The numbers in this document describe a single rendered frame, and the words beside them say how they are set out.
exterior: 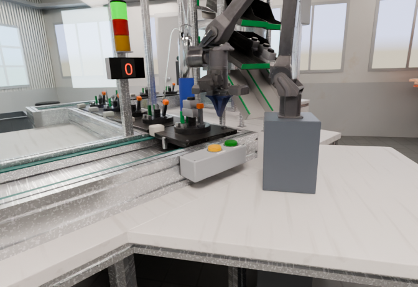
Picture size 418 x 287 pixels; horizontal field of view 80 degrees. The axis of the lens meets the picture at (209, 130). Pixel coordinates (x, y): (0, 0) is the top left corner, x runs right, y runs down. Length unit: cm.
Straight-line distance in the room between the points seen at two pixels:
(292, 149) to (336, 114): 412
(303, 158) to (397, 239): 25
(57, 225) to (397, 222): 73
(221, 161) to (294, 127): 22
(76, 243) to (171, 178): 27
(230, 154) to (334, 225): 32
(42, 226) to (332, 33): 451
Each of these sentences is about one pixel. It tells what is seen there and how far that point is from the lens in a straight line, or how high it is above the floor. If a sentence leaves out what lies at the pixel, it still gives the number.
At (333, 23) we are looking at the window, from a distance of 472.
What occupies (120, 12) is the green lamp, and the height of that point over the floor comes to 138.
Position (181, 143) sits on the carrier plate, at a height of 96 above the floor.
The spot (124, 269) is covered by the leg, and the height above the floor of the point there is 74.
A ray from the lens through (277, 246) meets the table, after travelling 55.
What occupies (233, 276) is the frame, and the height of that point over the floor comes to 47.
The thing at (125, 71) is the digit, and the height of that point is 119.
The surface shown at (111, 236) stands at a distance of 61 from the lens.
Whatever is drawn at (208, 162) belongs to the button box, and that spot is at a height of 95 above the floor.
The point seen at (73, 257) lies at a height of 86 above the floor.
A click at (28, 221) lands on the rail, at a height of 92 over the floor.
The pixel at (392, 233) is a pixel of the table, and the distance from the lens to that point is 67.
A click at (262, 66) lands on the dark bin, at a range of 109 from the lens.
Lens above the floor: 120
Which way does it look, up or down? 14 degrees down
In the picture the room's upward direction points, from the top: 2 degrees counter-clockwise
